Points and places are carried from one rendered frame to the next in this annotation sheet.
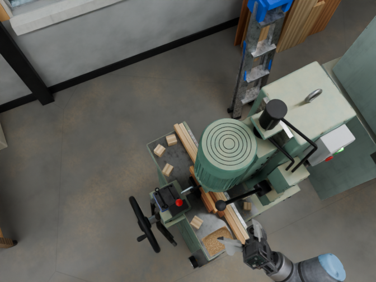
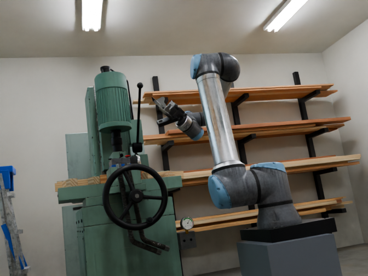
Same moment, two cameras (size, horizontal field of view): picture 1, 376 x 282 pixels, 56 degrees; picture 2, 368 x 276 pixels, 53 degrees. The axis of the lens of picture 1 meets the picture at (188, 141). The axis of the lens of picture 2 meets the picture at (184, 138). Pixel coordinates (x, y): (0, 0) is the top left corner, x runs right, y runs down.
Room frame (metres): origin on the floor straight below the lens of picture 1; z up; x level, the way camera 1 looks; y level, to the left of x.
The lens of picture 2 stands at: (-0.50, 1.66, 0.71)
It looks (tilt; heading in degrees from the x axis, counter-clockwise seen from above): 11 degrees up; 285
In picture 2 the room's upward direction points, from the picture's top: 8 degrees counter-clockwise
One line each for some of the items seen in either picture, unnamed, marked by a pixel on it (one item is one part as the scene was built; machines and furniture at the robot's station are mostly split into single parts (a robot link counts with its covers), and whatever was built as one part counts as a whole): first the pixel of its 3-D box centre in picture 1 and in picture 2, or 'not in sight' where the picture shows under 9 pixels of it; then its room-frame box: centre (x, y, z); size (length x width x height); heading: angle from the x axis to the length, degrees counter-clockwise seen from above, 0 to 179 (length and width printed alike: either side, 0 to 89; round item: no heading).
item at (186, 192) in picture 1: (188, 190); not in sight; (0.31, -0.03, 0.95); 0.09 x 0.07 x 0.09; 36
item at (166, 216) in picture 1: (170, 201); (123, 177); (0.26, 0.04, 0.91); 0.15 x 0.14 x 0.09; 36
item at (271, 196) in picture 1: (267, 191); (140, 165); (0.34, -0.36, 1.02); 0.09 x 0.07 x 0.12; 36
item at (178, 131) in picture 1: (211, 187); (122, 180); (0.35, -0.13, 0.92); 0.68 x 0.02 x 0.04; 36
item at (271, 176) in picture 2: not in sight; (268, 182); (-0.40, -0.01, 0.79); 0.17 x 0.15 x 0.18; 27
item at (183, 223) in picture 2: (193, 261); (187, 225); (0.02, -0.10, 0.65); 0.06 x 0.04 x 0.08; 36
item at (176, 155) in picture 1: (186, 194); (121, 188); (0.31, -0.03, 0.87); 0.61 x 0.30 x 0.06; 36
